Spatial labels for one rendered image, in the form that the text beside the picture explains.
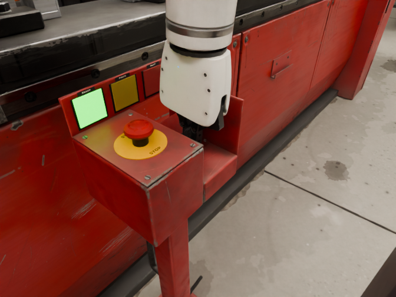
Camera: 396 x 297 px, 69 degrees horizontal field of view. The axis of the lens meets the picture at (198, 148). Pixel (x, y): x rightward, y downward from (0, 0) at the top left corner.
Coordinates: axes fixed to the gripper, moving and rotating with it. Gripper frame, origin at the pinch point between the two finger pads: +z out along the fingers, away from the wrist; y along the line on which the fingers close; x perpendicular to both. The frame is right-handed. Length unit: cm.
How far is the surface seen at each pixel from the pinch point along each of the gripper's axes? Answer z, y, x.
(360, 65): 49, -7, 190
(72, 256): 35.8, -18.9, -18.4
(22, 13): -13.7, -29.5, -8.7
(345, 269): 71, 37, 51
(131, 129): -6.7, -1.3, -11.1
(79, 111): -6.5, -9.6, -13.1
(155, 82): -5.6, -9.5, 1.1
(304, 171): 74, 3, 93
